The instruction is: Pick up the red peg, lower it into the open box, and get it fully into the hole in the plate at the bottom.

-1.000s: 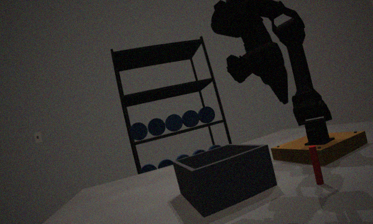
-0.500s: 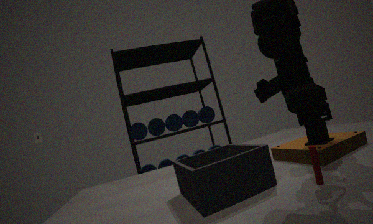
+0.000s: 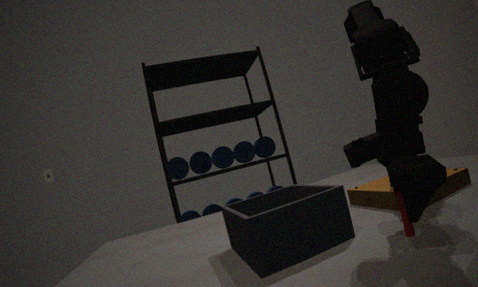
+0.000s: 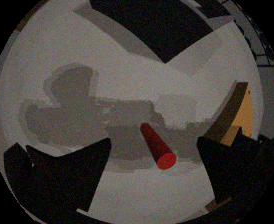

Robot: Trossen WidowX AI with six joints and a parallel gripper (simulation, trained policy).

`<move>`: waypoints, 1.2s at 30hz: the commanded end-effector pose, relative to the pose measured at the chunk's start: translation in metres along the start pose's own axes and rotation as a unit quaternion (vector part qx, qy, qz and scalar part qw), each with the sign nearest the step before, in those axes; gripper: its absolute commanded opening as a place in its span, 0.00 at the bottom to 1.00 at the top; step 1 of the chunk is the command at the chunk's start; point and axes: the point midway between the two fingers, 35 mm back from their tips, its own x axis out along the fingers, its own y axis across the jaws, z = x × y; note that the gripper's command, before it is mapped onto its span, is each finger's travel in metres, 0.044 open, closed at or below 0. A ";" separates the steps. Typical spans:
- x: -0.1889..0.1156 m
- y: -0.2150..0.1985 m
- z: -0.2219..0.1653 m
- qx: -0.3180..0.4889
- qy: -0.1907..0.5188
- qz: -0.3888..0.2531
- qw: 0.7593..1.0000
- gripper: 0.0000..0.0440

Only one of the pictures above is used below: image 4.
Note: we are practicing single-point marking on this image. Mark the dark red peg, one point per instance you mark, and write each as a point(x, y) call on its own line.
point(163, 155)

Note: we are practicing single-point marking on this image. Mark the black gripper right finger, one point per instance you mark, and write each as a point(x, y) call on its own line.
point(226, 166)

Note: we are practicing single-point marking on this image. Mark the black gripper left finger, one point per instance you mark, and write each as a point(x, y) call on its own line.
point(77, 174)

